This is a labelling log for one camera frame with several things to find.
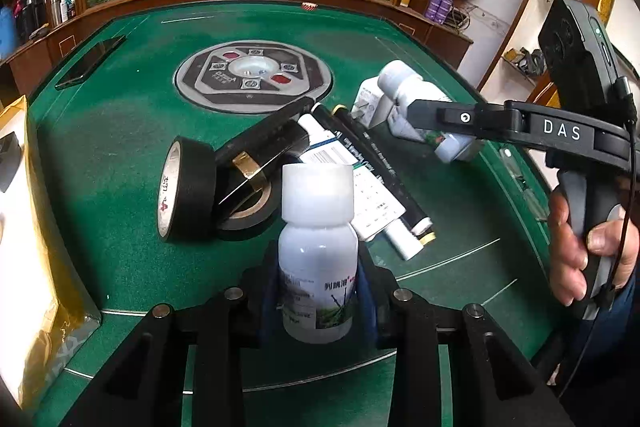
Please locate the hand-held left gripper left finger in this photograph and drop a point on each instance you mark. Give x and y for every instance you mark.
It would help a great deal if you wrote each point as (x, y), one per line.
(267, 302)

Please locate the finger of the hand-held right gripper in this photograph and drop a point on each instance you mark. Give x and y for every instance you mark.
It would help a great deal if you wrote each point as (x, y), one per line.
(450, 117)

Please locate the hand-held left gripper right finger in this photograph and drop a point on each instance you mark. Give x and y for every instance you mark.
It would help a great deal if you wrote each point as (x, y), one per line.
(367, 307)

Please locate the large white bottle red-lined label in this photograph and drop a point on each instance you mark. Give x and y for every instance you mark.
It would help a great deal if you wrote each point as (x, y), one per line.
(405, 82)

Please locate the white tube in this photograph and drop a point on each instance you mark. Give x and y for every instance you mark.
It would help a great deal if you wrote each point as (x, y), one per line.
(404, 242)

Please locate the black tape roll red core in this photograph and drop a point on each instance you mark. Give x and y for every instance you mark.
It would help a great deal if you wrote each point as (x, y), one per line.
(250, 224)

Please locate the white green medicine box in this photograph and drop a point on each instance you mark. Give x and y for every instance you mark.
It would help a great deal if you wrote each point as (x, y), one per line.
(372, 192)

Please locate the black tube gold cap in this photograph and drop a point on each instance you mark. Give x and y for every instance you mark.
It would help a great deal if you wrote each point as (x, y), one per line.
(322, 114)

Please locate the black tape roll white core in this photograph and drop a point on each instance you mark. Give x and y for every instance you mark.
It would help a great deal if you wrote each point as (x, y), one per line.
(195, 187)

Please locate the black case gold band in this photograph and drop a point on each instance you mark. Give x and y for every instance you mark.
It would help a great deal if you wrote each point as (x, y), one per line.
(265, 142)

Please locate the yellow-taped cardboard box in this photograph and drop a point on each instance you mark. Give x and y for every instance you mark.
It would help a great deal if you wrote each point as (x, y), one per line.
(50, 232)

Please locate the person's right forearm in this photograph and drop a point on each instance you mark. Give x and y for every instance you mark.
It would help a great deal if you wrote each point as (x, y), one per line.
(610, 357)

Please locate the person's right hand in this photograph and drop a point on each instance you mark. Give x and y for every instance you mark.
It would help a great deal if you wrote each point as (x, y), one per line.
(565, 257)

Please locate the dark shoes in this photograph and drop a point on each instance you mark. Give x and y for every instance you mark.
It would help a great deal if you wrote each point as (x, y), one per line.
(525, 62)

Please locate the white charger carton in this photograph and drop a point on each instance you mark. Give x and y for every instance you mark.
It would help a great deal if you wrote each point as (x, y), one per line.
(372, 102)

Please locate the black tube silver cap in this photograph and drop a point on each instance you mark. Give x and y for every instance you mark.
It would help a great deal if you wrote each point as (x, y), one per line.
(385, 167)

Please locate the purple bottle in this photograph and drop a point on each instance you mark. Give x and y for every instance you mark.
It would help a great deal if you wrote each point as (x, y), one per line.
(435, 6)
(447, 8)

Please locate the small red white tile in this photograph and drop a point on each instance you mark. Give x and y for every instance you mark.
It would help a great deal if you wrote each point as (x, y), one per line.
(309, 6)

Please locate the round table control panel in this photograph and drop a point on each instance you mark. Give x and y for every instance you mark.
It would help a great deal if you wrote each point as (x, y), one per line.
(225, 77)

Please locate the black ribbed cap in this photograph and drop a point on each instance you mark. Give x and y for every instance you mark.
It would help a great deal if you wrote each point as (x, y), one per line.
(10, 157)

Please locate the black phone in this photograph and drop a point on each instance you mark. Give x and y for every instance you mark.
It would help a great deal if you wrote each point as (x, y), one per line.
(92, 61)

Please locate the silver cup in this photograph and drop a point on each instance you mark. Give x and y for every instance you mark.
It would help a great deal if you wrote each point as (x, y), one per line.
(54, 9)

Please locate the black thermos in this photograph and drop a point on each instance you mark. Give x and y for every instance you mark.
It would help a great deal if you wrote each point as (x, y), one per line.
(30, 12)

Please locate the blue thermos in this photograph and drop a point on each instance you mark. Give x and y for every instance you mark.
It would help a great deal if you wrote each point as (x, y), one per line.
(6, 32)

